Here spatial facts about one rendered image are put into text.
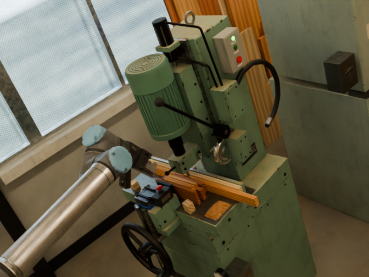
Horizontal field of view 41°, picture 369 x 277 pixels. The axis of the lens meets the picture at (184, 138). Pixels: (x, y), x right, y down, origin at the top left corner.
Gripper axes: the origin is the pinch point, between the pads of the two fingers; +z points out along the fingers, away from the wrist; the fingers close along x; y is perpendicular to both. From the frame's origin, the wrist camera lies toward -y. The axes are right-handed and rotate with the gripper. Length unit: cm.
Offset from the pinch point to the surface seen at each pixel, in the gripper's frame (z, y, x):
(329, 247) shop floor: 133, 13, -18
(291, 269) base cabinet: 95, -9, -21
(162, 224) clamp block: 13.0, -15.5, -3.6
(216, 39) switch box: -11, 58, -12
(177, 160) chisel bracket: 7.7, 10.9, -1.1
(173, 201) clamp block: 13.5, -5.2, -3.6
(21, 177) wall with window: 27, -23, 138
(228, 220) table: 22.0, -3.6, -26.7
